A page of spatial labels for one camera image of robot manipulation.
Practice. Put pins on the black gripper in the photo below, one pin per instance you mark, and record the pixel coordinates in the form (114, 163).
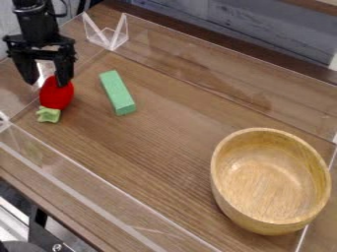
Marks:
(57, 49)

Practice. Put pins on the red plush strawberry toy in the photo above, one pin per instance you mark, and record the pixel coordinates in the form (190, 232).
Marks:
(55, 98)

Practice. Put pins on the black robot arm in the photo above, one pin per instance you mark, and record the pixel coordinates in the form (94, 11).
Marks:
(37, 20)

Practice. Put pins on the green foam block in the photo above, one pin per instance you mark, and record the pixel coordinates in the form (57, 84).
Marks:
(118, 93)

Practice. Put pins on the wooden bowl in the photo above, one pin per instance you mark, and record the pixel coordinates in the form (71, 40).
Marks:
(269, 180)

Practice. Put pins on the clear acrylic tray wall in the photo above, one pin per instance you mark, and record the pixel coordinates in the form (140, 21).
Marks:
(125, 179)

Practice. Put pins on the black table leg bracket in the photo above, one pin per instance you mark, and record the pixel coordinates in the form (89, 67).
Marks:
(41, 236)

